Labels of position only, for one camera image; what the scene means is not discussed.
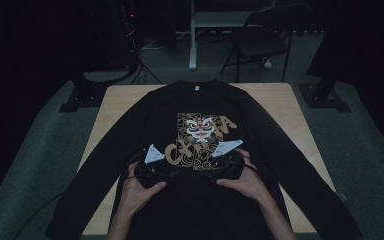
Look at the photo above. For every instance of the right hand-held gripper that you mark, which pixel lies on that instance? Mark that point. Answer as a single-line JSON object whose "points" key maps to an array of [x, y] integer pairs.
{"points": [[228, 166]]}

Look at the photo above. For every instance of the dark equipment rack with red light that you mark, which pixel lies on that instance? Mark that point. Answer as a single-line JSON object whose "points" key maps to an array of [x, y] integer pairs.
{"points": [[130, 30]]}

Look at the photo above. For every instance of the person's left hand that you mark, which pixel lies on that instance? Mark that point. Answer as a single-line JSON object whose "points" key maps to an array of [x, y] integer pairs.
{"points": [[136, 198]]}

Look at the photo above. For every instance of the person's right hand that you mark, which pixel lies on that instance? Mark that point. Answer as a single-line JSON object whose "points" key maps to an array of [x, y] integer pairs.
{"points": [[248, 183]]}

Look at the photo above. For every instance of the black printed long-sleeve sweatshirt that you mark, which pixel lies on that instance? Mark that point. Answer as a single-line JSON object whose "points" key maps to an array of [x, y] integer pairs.
{"points": [[193, 100]]}

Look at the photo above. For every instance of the black metal stand base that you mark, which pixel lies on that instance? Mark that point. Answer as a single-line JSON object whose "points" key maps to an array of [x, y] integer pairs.
{"points": [[86, 96], [323, 95]]}

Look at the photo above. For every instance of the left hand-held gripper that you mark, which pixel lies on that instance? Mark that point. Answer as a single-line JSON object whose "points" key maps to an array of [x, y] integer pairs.
{"points": [[153, 171]]}

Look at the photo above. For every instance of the black tripod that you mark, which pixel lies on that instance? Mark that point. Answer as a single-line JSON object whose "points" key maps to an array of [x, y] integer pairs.
{"points": [[143, 71]]}

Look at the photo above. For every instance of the white desk frame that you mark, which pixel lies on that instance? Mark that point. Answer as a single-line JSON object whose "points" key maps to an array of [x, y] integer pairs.
{"points": [[192, 40]]}

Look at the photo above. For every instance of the black folding chair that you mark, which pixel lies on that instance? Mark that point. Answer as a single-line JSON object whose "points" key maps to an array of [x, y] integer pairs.
{"points": [[261, 45]]}

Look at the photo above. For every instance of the grey tape piece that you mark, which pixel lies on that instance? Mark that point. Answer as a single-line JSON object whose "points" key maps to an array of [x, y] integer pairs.
{"points": [[342, 196]]}

